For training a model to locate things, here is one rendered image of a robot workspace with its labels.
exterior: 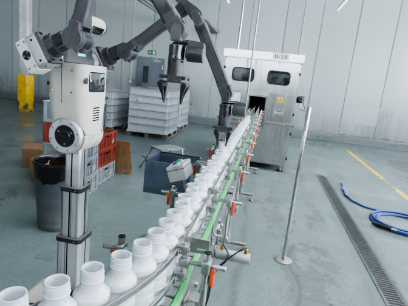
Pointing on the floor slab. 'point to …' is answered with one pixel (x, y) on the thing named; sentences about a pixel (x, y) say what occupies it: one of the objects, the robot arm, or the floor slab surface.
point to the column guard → (25, 93)
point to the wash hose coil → (382, 215)
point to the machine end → (266, 98)
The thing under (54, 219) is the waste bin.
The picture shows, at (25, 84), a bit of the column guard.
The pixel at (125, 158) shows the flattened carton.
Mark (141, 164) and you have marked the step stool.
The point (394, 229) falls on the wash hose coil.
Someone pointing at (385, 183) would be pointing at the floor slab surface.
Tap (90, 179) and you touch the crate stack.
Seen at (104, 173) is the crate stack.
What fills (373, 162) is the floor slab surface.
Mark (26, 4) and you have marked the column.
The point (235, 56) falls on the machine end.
